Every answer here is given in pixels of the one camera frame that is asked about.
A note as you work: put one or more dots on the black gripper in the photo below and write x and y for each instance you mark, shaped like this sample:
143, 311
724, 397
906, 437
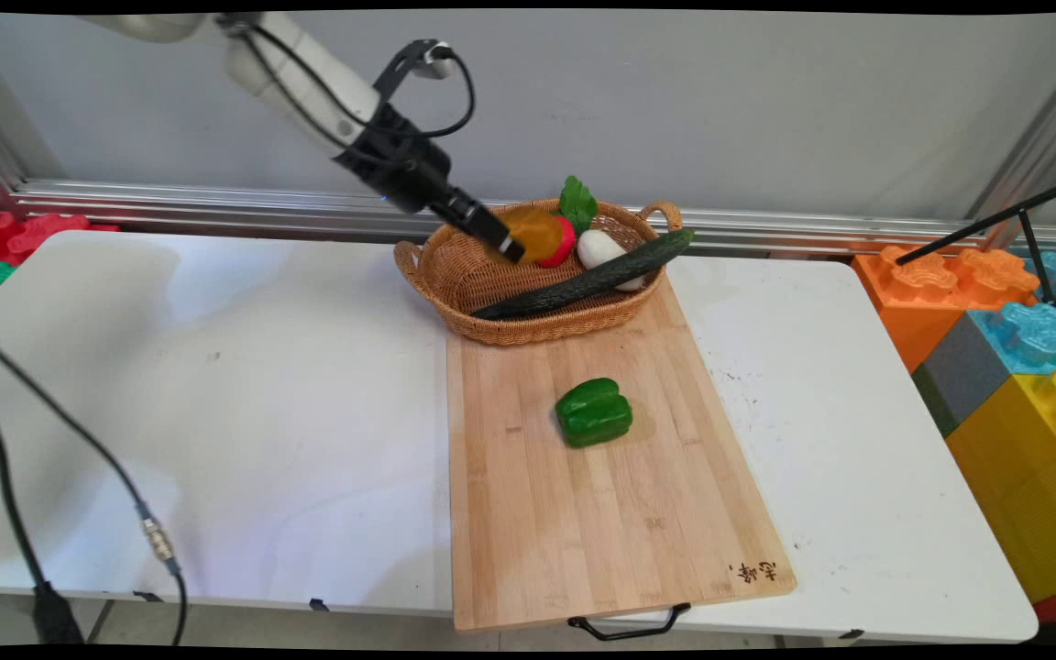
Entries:
400, 160

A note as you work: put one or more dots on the brown yellow potato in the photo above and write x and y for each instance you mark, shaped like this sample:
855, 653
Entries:
542, 234

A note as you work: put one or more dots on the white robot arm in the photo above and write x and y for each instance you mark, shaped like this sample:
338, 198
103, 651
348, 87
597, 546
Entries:
308, 78

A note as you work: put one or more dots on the woven wicker basket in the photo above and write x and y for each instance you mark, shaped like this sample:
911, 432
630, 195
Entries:
464, 275

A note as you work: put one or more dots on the red tomato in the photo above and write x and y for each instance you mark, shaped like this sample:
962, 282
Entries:
567, 246

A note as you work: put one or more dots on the long dark green cucumber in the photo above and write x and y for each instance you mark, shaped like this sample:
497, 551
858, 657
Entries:
583, 280

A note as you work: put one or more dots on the white radish with green leaves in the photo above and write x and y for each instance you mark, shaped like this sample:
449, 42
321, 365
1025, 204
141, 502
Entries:
597, 247

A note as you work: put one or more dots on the green bell pepper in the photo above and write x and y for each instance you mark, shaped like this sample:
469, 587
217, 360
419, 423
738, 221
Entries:
594, 414

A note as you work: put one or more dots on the wooden cutting board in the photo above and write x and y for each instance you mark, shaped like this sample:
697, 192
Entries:
583, 532

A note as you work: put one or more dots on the orange foam block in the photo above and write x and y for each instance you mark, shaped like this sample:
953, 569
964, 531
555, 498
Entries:
904, 312

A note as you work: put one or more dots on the black tripod stand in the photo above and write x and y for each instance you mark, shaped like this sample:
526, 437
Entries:
986, 223

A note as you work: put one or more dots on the grey foam block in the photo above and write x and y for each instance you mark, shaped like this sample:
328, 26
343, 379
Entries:
968, 371

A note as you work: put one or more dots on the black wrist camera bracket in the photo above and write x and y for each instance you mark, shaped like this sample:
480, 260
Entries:
436, 62

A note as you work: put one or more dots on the aluminium frame rail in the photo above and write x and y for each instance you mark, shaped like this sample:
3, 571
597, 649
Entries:
216, 206

